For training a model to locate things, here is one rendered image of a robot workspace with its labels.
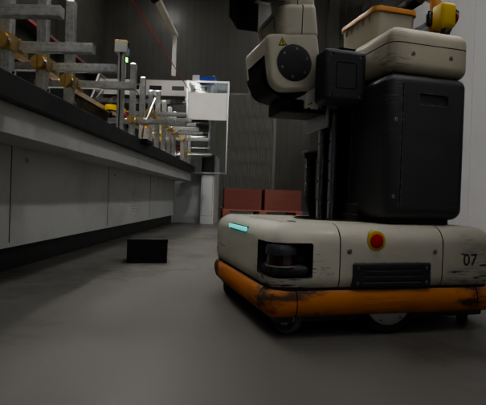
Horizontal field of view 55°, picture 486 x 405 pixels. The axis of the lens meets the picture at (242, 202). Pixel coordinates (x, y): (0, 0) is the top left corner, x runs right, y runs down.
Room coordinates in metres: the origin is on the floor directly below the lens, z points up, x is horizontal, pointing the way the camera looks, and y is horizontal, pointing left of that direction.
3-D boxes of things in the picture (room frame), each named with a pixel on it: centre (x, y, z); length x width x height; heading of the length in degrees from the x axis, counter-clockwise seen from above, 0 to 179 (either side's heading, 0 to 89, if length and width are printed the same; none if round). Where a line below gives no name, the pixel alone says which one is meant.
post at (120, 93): (2.74, 0.73, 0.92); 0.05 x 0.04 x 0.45; 178
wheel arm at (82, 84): (2.04, 0.70, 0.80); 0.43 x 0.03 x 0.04; 88
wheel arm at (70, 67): (1.79, 0.71, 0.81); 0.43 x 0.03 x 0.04; 88
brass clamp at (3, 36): (1.52, 0.77, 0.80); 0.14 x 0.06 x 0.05; 178
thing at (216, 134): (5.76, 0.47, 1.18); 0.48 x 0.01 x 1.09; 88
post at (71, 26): (2.00, 0.75, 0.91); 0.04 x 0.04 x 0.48; 88
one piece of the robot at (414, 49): (1.53, -0.39, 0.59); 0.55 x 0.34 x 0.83; 16
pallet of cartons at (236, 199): (7.79, -0.28, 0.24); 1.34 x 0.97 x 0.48; 89
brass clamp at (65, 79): (2.02, 0.75, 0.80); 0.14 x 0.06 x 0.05; 178
